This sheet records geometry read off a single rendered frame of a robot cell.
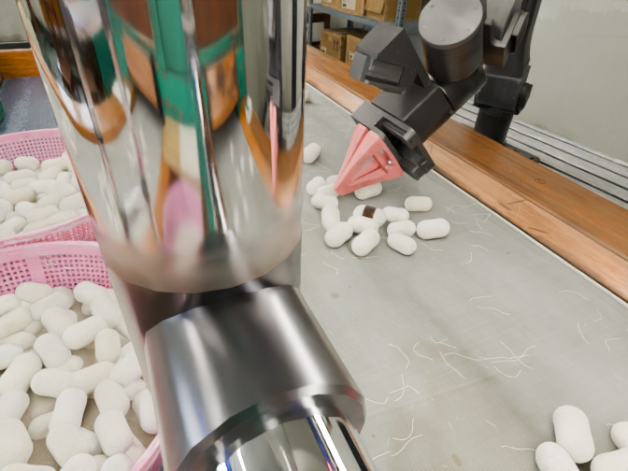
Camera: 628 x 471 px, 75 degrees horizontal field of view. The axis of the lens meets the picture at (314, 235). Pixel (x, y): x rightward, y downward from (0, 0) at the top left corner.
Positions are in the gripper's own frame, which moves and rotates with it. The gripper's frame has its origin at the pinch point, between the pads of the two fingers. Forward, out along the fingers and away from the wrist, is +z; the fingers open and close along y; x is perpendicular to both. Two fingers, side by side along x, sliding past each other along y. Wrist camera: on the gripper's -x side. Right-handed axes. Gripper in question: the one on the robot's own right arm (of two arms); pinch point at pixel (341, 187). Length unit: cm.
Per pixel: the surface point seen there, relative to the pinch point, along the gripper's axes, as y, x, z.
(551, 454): 32.2, -1.3, 2.4
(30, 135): -26.7, -22.2, 25.4
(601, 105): -89, 155, -125
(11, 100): -74, -22, 39
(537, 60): -130, 143, -129
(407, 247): 11.8, 1.5, -0.5
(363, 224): 7.2, -0.4, 1.2
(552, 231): 15.2, 11.9, -12.9
